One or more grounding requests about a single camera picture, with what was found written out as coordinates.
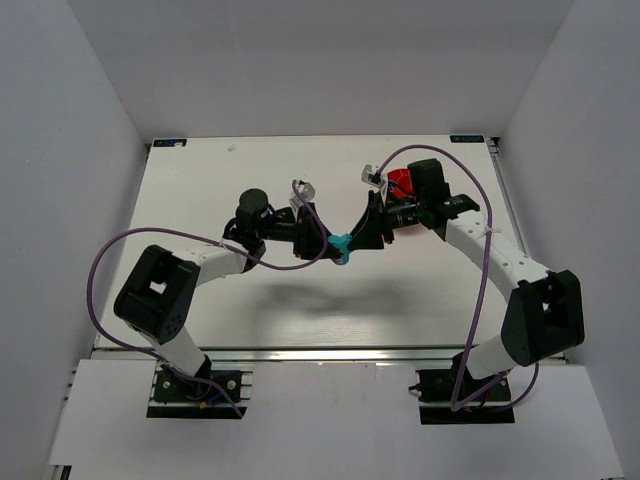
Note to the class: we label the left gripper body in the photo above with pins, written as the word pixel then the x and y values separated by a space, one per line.
pixel 302 232

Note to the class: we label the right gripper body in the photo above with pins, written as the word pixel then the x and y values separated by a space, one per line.
pixel 379 220

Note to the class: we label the teal lego piece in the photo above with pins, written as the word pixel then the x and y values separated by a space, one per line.
pixel 341 244

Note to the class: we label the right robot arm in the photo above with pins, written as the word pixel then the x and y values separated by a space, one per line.
pixel 544 313

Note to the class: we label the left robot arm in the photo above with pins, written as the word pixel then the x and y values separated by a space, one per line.
pixel 157 295

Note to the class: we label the orange round divided container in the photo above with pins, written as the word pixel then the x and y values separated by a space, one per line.
pixel 400 182

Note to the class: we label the right corner label sticker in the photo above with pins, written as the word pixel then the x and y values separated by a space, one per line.
pixel 461 138

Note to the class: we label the corner label sticker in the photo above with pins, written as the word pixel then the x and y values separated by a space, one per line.
pixel 461 138
pixel 169 143

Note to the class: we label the left corner label sticker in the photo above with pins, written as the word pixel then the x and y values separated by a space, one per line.
pixel 169 143

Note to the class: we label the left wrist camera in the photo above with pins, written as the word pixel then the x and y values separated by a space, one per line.
pixel 302 193

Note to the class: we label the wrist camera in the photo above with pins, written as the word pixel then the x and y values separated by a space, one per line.
pixel 302 193
pixel 371 177

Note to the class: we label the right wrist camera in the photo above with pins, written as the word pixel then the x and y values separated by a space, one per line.
pixel 371 177

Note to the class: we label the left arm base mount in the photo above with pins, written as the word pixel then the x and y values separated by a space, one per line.
pixel 172 397

